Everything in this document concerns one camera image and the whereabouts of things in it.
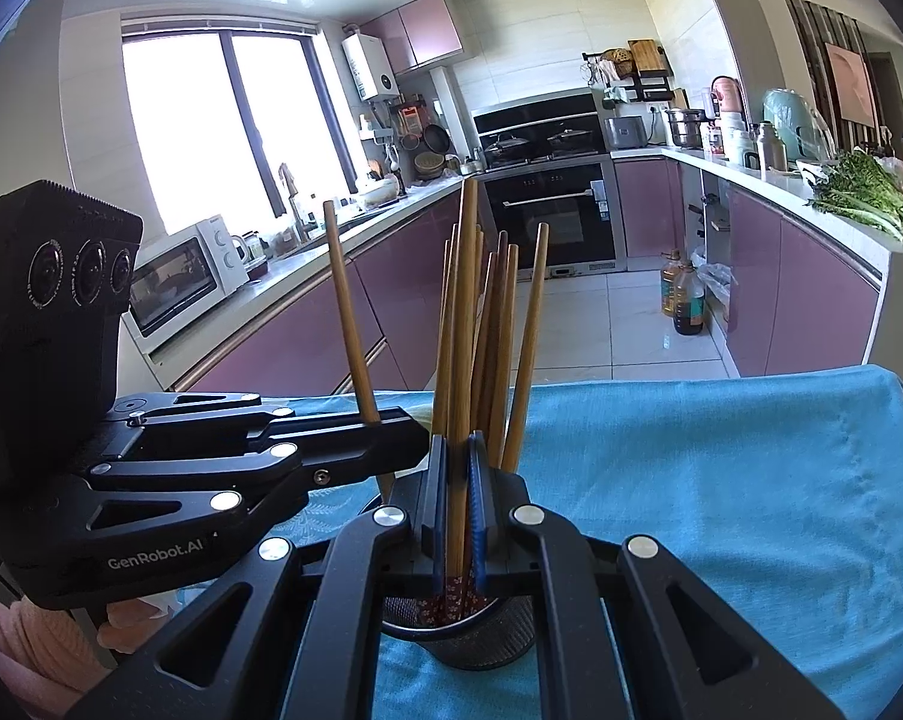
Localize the green leafy vegetables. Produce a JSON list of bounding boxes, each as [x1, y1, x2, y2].
[[805, 150, 903, 248]]

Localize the white jar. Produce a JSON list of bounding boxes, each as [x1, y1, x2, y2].
[[721, 111, 752, 162]]

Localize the pink wall cabinet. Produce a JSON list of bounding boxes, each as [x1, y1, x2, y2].
[[359, 0, 465, 76]]

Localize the bunch of wooden chopsticks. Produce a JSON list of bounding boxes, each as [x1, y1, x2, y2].
[[430, 221, 551, 481]]

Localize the grey water purifier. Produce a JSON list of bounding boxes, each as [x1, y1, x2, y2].
[[687, 195, 730, 241]]

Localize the pink base cabinets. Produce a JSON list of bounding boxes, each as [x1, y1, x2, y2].
[[147, 180, 490, 395], [612, 154, 883, 380]]

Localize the black cooking pot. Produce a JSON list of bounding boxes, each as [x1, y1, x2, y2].
[[485, 131, 531, 166], [545, 127, 596, 160]]

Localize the silver toaster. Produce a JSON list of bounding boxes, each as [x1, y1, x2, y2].
[[605, 116, 647, 151]]

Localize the wooden cutting board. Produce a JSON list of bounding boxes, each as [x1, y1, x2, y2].
[[628, 39, 666, 76]]

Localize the steel stock pot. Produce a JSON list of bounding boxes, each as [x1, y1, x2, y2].
[[662, 107, 709, 149]]

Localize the white microwave oven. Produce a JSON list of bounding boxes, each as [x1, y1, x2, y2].
[[121, 217, 251, 355]]

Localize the pink electric kettle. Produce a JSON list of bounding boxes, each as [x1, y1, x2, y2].
[[710, 76, 745, 117]]

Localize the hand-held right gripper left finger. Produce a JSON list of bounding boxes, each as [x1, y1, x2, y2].
[[65, 431, 452, 720]]

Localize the kitchen window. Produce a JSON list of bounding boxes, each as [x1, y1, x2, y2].
[[121, 30, 347, 241]]

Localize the black mesh pen holder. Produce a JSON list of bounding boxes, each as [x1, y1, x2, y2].
[[380, 465, 538, 672]]

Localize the person's left hand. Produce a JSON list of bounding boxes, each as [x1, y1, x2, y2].
[[95, 592, 182, 653]]

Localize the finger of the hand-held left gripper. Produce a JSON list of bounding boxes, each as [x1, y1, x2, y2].
[[108, 390, 381, 442], [83, 409, 431, 517]]

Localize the blue floral tablecloth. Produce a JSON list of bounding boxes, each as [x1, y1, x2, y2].
[[173, 364, 903, 720]]

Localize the steel kitchen faucet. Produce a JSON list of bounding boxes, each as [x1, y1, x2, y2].
[[277, 162, 306, 241]]

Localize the steel thermos bottle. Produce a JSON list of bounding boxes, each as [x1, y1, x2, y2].
[[755, 120, 788, 173]]

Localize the black wall rack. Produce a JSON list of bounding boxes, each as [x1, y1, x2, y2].
[[582, 45, 677, 107]]

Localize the clear plastic bag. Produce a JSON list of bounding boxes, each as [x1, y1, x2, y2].
[[691, 244, 737, 308]]

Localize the white gas water heater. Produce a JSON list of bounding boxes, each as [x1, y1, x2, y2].
[[341, 34, 400, 102]]

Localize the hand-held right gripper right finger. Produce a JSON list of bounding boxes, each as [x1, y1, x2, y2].
[[466, 431, 846, 720]]

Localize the pink wall picture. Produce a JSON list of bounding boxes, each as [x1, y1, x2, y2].
[[822, 41, 876, 128]]

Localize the white ceramic pot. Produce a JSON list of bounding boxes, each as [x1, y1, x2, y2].
[[361, 176, 403, 207]]

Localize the black integrated stove oven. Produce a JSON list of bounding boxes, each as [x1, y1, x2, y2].
[[471, 90, 628, 278]]

